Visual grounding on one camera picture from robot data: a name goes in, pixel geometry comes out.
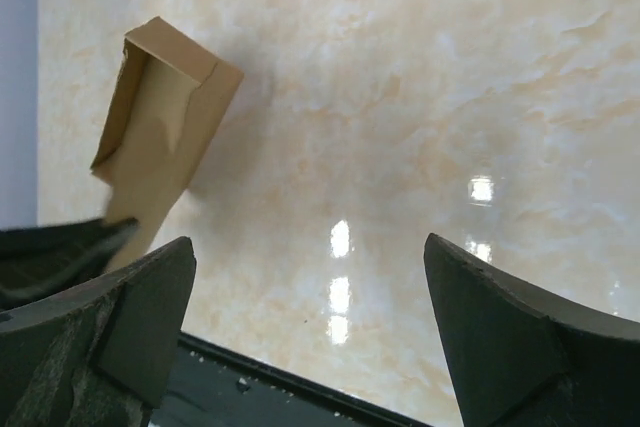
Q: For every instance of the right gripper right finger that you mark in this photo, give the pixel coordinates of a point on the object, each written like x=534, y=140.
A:
x=519, y=355

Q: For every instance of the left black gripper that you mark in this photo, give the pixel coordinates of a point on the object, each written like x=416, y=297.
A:
x=38, y=262

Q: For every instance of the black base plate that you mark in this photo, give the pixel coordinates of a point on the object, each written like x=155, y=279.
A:
x=213, y=386

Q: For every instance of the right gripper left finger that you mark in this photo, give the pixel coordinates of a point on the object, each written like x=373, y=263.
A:
x=99, y=353

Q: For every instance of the brown cardboard box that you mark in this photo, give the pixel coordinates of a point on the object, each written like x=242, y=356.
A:
x=170, y=97

